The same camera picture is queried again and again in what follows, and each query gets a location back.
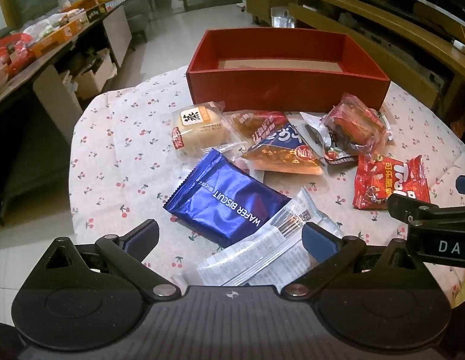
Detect steamed cake packet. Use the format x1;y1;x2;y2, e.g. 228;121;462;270
170;100;233;157

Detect open cardboard box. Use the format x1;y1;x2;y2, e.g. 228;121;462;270
72;47;119;101

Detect blue wafer biscuit packet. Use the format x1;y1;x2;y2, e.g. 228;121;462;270
163;149;293;249

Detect red clear cake packet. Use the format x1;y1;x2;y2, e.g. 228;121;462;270
322;93;391;155

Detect black television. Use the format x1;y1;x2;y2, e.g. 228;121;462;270
322;0;465;44

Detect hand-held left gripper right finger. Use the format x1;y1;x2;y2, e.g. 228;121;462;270
280;222;436;301

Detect white brown meat packet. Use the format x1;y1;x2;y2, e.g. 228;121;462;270
299;111;359;166

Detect red foil snack packet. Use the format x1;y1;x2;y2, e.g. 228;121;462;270
352;154;431;211

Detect red plastic bags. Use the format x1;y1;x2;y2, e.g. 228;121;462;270
0;33;35;80

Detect wooden television cabinet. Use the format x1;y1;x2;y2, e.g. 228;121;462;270
243;0;465;130

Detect dark side table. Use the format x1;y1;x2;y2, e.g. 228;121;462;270
0;0;122;136

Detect clear plastic bag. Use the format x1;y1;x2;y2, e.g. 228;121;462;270
270;6;295;29

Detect red cardboard box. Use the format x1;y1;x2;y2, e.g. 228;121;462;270
185;28;391;114

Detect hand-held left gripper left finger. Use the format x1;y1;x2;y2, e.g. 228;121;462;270
34;219;181;301

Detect grey sofa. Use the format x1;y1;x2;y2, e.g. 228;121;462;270
125;0;151;44

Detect long orange carton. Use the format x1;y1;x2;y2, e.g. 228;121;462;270
29;18;84;59

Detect cherry print tablecloth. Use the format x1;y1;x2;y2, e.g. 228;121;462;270
68;65;465;302

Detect blue triangular pastry packet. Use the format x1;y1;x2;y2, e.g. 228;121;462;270
241;123;326;176

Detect clear golden biscuit packet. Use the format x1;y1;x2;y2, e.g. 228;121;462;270
196;187;344;286

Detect dark labelled box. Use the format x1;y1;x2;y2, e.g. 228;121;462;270
83;4;108;22

